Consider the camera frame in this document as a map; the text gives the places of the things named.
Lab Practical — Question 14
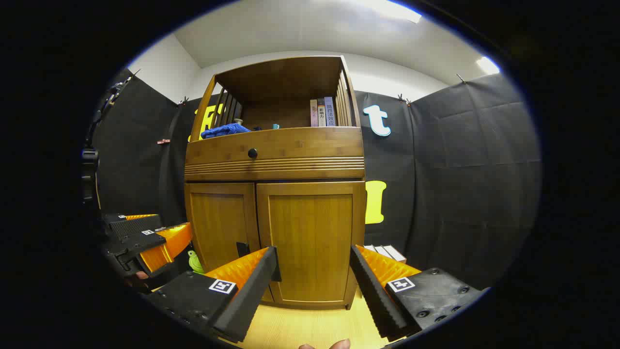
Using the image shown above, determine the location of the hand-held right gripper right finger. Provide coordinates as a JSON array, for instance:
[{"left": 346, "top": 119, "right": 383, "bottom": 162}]
[{"left": 350, "top": 245, "right": 487, "bottom": 342}]

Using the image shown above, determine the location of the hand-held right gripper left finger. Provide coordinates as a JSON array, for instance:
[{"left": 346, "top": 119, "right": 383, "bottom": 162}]
[{"left": 145, "top": 246, "right": 279, "bottom": 344}]

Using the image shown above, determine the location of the wooden cabinet door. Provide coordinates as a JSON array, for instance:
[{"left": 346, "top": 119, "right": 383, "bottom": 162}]
[
  {"left": 256, "top": 182, "right": 366, "bottom": 307},
  {"left": 186, "top": 183, "right": 261, "bottom": 297}
]

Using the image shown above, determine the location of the wooden double-door shoe cabinet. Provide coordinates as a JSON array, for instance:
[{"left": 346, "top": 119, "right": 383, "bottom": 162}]
[{"left": 184, "top": 55, "right": 367, "bottom": 311}]

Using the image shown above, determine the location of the wooden cabinet drawer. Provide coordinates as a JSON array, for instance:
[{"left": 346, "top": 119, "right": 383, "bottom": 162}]
[{"left": 185, "top": 127, "right": 365, "bottom": 181}]

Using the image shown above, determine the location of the blue cloth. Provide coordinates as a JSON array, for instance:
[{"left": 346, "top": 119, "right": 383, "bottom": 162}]
[{"left": 200, "top": 123, "right": 252, "bottom": 140}]

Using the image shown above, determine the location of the black backdrop cloth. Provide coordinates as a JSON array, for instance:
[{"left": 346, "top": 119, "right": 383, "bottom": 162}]
[{"left": 90, "top": 68, "right": 542, "bottom": 291}]

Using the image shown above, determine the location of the small ceiling light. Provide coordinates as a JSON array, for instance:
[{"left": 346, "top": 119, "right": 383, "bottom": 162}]
[{"left": 476, "top": 56, "right": 501, "bottom": 76}]

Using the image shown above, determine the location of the dark cable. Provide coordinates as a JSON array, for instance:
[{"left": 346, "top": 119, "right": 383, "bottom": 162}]
[{"left": 94, "top": 80, "right": 124, "bottom": 151}]

